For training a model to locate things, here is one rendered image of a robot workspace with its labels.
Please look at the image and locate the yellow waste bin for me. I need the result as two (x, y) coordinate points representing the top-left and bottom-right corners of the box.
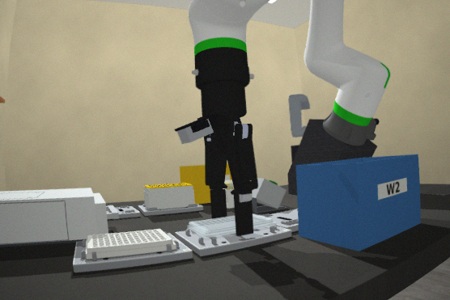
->
(180, 163), (231, 204)

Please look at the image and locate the blue bin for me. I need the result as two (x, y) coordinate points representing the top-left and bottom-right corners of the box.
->
(295, 154), (421, 251)

